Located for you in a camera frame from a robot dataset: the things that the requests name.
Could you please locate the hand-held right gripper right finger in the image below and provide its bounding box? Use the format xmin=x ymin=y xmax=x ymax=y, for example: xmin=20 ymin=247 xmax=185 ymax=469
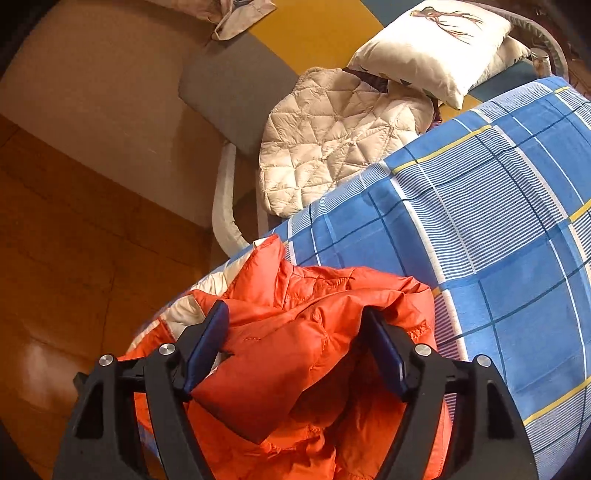
xmin=362 ymin=307 xmax=539 ymax=480

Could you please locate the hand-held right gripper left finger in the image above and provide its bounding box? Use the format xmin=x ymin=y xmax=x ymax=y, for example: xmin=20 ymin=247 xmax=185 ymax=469
xmin=52 ymin=300 xmax=230 ymax=480

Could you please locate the orange down jacket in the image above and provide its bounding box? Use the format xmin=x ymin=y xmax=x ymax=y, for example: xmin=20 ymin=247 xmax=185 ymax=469
xmin=117 ymin=234 xmax=455 ymax=480

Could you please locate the orange wooden wardrobe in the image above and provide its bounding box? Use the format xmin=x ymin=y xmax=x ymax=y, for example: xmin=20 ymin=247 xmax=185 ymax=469
xmin=0 ymin=113 xmax=220 ymax=480

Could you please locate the blue plaid bed sheet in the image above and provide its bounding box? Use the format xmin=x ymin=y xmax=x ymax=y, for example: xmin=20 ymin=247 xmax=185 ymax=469
xmin=124 ymin=76 xmax=591 ymax=480

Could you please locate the beige quilted jacket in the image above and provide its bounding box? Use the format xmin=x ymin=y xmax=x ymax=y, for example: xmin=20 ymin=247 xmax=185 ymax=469
xmin=257 ymin=67 xmax=437 ymax=219

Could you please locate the grey yellow blue headboard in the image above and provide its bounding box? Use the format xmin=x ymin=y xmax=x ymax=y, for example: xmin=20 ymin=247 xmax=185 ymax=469
xmin=178 ymin=0 xmax=430 ymax=160

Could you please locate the dark purple cloth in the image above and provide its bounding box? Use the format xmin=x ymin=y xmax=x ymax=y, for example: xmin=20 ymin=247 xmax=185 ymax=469
xmin=344 ymin=67 xmax=444 ymax=134

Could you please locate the white deer print pillow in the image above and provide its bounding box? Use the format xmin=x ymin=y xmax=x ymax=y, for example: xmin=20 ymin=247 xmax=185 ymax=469
xmin=346 ymin=0 xmax=532 ymax=110

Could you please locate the short beige patterned curtain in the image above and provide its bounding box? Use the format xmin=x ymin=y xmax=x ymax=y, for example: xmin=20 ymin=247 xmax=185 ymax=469
xmin=203 ymin=0 xmax=278 ymax=41

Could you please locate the white bed rail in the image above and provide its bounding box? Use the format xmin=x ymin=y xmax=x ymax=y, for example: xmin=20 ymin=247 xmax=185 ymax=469
xmin=211 ymin=141 xmax=271 ymax=257

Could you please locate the grey padded bed rail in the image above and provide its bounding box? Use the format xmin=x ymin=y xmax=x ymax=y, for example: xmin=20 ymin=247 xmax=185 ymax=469
xmin=480 ymin=0 xmax=571 ymax=77

